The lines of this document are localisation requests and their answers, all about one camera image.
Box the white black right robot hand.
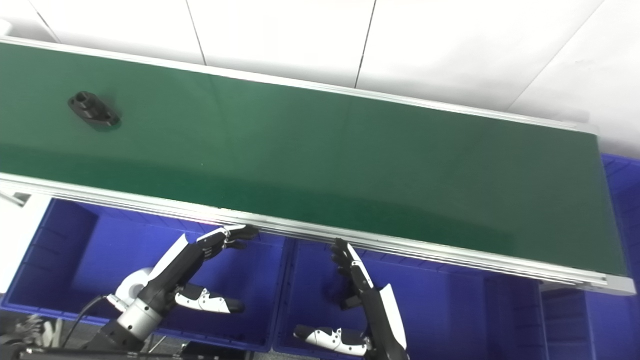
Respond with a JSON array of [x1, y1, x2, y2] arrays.
[[292, 238, 411, 360]]

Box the blue plastic bin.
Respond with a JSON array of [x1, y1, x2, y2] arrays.
[[0, 197, 289, 352], [272, 239, 547, 360], [537, 154, 640, 360]]

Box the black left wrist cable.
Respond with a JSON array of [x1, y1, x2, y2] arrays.
[[60, 294, 110, 349]]

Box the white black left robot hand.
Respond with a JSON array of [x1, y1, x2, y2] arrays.
[[139, 224, 261, 317]]

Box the black robot torso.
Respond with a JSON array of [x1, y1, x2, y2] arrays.
[[0, 342, 256, 360]]

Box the white side panel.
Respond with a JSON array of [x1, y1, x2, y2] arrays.
[[0, 190, 52, 295]]

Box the green conveyor belt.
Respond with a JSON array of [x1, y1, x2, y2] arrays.
[[0, 36, 637, 296], [0, 42, 629, 277]]

